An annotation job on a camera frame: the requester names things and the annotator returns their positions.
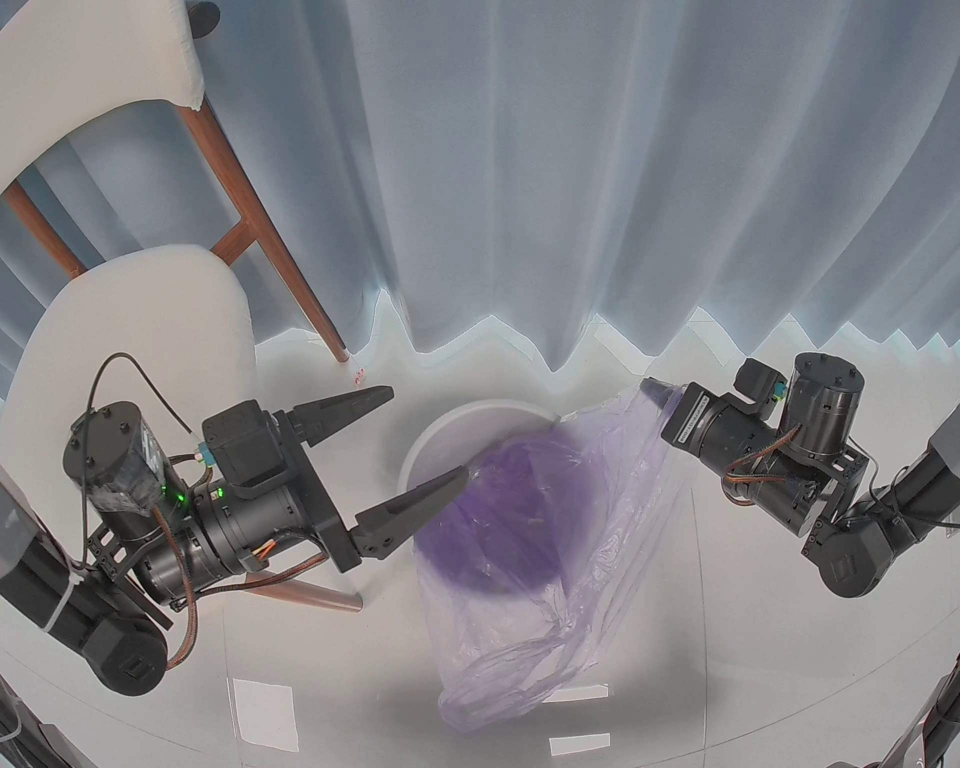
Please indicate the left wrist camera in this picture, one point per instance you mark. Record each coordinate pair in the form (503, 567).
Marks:
(240, 442)

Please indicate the white cushioned wooden chair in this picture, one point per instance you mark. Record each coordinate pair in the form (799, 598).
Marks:
(150, 315)

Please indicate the purple plastic bag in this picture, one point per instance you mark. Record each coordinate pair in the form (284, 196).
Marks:
(525, 525)

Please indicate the white trash bin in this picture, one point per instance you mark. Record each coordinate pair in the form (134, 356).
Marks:
(465, 416)

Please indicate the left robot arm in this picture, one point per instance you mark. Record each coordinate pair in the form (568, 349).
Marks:
(112, 457)

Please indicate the pale blue curtain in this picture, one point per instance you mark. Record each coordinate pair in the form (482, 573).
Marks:
(525, 150)

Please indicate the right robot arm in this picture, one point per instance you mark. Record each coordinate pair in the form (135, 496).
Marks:
(825, 405)

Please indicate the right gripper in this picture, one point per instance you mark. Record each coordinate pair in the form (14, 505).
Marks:
(727, 435)

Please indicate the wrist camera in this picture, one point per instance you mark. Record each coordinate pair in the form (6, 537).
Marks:
(759, 382)
(240, 442)

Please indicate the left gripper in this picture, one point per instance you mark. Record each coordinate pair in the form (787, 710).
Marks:
(270, 532)

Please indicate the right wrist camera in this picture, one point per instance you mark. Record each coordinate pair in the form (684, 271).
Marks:
(759, 382)

